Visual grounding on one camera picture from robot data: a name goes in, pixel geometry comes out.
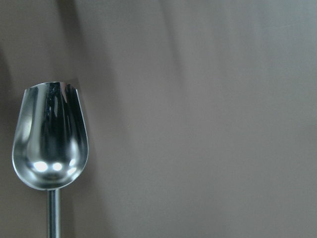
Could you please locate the steel ice scoop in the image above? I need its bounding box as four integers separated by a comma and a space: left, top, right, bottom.
12, 82, 89, 238

